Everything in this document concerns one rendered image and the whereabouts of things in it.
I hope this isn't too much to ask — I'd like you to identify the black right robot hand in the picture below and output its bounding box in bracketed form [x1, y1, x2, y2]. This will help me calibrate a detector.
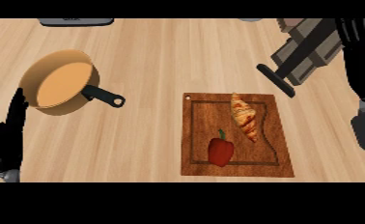
[333, 17, 365, 102]

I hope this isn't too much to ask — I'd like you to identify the golden croissant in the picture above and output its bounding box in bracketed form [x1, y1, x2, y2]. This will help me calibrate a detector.
[229, 92, 260, 144]

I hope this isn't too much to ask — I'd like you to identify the brown wooden cutting board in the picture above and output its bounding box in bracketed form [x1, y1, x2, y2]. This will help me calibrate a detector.
[180, 92, 297, 179]

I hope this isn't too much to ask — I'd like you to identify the red bell pepper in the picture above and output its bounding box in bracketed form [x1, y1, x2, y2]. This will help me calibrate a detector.
[206, 128, 234, 168]

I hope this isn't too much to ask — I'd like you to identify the dark grey flat appliance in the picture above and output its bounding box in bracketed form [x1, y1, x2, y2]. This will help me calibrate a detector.
[36, 17, 115, 27]

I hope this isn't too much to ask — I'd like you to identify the grey tiered basket black frame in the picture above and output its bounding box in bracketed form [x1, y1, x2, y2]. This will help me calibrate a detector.
[255, 17, 344, 99]

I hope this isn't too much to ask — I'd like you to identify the tan pan with black handle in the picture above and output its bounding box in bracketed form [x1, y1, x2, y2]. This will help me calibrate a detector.
[19, 49, 127, 117]

